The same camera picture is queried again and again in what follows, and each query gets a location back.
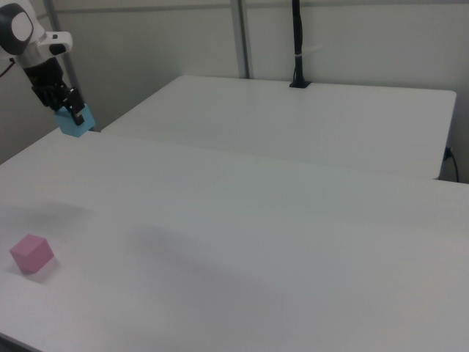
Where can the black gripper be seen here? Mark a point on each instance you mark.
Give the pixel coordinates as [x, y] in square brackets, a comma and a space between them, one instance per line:
[44, 78]

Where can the black camera pole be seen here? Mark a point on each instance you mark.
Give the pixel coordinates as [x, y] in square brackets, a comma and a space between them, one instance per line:
[298, 47]

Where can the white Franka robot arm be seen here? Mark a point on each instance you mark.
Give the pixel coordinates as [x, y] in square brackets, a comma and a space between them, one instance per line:
[22, 29]

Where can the adjacent white table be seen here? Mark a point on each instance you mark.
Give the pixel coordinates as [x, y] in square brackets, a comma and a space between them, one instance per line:
[293, 121]

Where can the blue cube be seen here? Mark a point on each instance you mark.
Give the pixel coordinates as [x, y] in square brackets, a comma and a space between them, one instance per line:
[73, 126]

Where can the pink cube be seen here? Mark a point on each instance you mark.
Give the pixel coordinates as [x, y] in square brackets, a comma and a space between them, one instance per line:
[31, 254]

